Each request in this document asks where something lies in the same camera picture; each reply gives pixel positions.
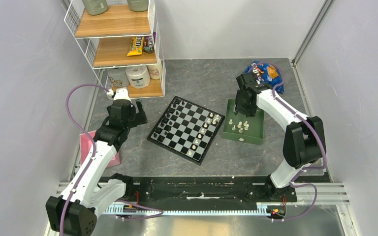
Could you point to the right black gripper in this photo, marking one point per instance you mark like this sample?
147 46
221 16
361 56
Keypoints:
250 112

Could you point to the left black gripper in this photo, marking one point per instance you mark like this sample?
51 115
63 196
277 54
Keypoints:
139 118

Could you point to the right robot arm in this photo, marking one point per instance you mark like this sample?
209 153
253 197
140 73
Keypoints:
304 139

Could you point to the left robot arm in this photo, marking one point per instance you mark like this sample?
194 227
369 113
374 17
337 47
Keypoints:
76 210

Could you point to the white toilet paper roll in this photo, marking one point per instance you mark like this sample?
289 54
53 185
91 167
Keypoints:
138 76

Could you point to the green plastic tray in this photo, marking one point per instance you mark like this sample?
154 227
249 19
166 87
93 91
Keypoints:
255 133

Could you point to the blue chips bag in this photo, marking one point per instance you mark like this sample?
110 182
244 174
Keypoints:
265 72

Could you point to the white patterned mug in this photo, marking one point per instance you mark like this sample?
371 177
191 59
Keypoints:
118 77

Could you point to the white cup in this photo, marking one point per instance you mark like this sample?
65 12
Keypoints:
155 70

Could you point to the black white chessboard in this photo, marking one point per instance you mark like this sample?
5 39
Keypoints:
179 126

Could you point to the yellow candy bag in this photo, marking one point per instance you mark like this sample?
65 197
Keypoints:
136 46

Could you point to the brown candy bag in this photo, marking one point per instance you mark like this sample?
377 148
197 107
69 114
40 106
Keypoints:
149 43

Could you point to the pink plastic box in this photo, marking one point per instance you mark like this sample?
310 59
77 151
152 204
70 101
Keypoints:
89 150

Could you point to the green bottle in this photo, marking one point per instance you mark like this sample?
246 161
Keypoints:
95 7
138 5

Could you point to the white wire wooden shelf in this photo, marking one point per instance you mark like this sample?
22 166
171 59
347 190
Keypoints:
105 40

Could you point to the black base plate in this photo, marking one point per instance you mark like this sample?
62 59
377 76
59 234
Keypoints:
205 193

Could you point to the aluminium frame rail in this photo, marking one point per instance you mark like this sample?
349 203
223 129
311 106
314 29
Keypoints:
312 30

